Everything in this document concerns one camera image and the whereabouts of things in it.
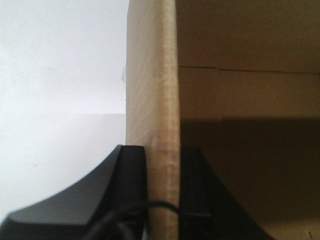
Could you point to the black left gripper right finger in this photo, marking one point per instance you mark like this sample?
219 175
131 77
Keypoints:
209 211

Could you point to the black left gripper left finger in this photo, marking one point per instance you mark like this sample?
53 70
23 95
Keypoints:
117 182

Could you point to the brown cardboard box black print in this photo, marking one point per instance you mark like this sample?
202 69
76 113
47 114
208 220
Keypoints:
240 81

